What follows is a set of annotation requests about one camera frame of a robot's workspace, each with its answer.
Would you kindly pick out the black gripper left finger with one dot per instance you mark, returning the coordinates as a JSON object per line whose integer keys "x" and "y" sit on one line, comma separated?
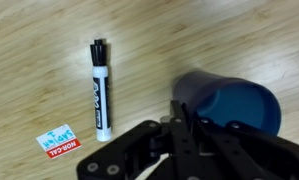
{"x": 122, "y": 156}

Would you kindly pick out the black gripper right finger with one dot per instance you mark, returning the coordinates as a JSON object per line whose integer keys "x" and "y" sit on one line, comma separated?
{"x": 272, "y": 153}

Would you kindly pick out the black white dry-erase marker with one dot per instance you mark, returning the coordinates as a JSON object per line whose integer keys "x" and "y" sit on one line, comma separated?
{"x": 100, "y": 100}

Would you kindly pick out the blue plastic cup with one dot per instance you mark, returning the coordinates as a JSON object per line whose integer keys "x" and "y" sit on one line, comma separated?
{"x": 235, "y": 100}

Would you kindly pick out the small red white packet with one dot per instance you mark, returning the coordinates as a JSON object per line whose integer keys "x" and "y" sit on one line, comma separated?
{"x": 58, "y": 141}

